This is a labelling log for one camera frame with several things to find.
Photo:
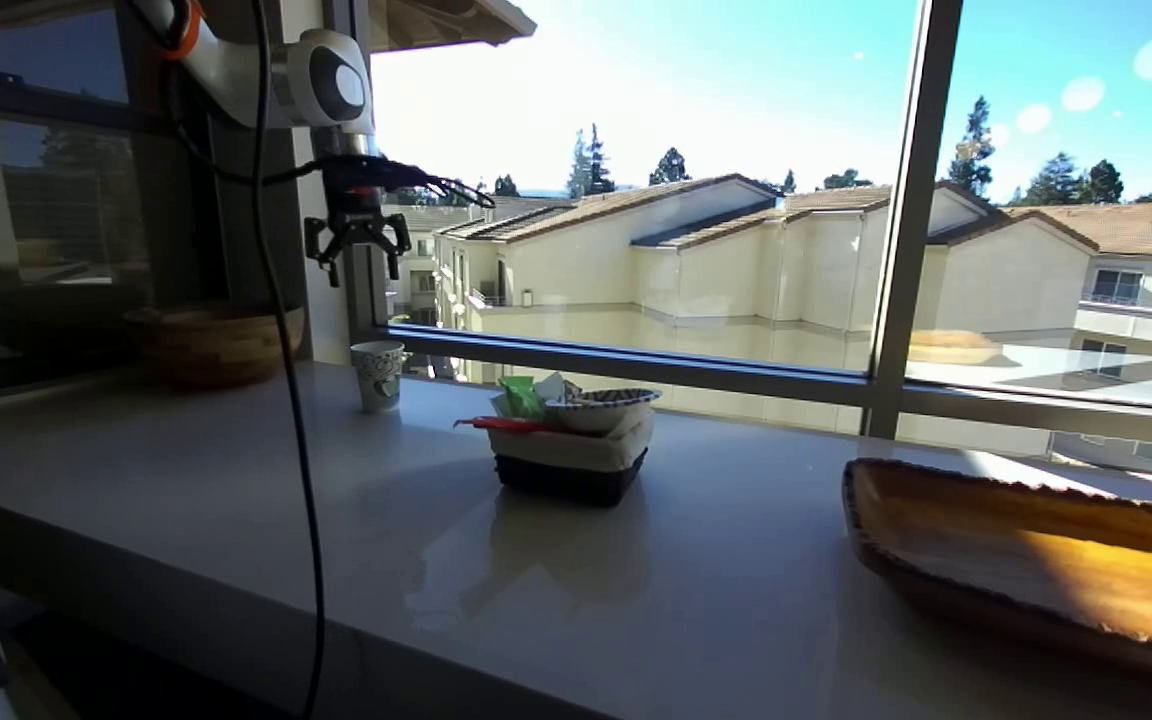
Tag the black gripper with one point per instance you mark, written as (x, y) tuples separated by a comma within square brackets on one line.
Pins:
[(352, 211)]

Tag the patterned paper cup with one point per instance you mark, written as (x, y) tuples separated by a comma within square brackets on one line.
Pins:
[(378, 372)]

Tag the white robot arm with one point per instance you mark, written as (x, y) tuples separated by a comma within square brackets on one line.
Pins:
[(319, 80)]

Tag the round wooden bowl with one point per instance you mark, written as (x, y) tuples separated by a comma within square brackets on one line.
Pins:
[(213, 347)]

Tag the green snack packet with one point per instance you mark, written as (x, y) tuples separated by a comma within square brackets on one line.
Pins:
[(520, 399)]

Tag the red packet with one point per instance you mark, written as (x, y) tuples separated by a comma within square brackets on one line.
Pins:
[(501, 427)]

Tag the blue white paper bowl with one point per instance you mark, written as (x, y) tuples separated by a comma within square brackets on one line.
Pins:
[(598, 412)]

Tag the black white food container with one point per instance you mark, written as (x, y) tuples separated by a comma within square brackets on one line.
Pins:
[(568, 467)]

